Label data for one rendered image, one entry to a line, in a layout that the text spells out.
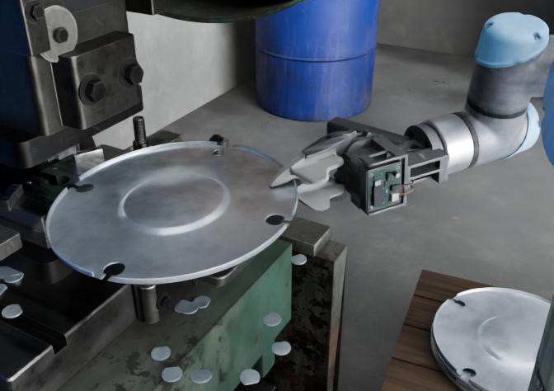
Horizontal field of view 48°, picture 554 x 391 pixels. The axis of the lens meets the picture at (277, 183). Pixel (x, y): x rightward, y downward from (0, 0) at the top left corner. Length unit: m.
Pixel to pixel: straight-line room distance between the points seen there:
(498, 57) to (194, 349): 0.49
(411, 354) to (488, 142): 0.50
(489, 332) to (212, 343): 0.59
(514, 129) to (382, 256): 1.24
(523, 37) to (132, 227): 0.49
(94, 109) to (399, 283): 1.37
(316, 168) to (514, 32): 0.27
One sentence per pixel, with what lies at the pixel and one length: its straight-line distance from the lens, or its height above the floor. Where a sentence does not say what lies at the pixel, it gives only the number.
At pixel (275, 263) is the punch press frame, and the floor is 0.64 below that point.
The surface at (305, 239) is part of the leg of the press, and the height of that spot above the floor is 0.64.
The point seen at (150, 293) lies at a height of 0.70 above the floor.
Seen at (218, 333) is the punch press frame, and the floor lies 0.63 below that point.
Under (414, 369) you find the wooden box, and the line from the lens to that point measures 1.16.
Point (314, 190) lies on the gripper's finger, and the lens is 0.76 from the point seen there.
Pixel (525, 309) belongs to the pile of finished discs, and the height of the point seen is 0.38.
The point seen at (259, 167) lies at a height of 0.80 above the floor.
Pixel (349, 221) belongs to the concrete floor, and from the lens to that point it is 2.18.
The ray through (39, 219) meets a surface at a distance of 0.78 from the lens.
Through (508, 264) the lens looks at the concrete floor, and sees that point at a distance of 2.09.
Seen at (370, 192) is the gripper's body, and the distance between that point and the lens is 0.73.
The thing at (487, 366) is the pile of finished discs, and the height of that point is 0.38.
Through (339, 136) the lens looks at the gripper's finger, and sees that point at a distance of 0.75.
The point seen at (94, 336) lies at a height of 0.67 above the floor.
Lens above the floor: 1.17
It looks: 29 degrees down
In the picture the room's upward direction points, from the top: straight up
